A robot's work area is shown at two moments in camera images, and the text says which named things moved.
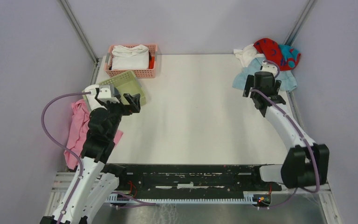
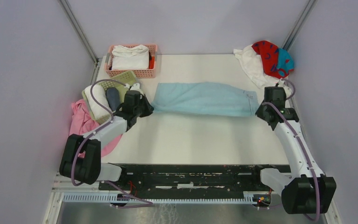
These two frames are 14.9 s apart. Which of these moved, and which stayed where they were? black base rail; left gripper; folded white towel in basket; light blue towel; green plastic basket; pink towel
Moved: left gripper; light blue towel
Stayed: pink towel; black base rail; green plastic basket; folded white towel in basket
